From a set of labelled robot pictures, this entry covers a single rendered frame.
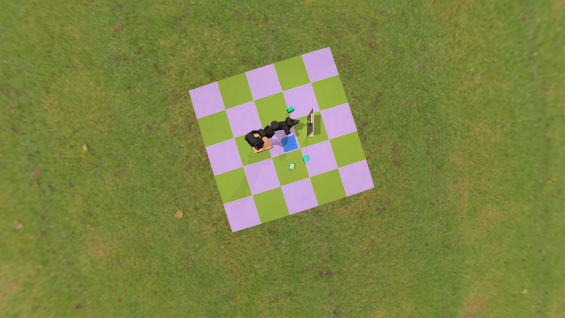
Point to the blue square marking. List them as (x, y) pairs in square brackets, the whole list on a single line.
[(289, 143)]

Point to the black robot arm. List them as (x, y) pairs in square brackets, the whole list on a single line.
[(268, 132)]

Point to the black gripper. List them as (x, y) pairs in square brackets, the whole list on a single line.
[(288, 122)]

